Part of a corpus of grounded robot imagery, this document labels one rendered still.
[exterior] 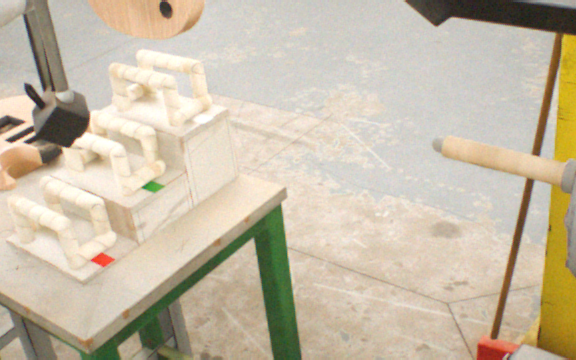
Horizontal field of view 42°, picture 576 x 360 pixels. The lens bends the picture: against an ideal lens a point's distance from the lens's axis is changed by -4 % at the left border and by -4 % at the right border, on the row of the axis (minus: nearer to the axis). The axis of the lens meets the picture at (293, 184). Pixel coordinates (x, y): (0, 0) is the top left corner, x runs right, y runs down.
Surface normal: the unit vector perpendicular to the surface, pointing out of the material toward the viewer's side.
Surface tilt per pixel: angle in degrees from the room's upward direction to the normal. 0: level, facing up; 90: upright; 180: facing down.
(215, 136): 90
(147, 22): 88
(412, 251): 0
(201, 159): 90
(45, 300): 0
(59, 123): 105
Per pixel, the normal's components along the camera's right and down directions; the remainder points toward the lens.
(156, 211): 0.79, 0.25
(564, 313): -0.59, 0.47
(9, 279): -0.10, -0.85
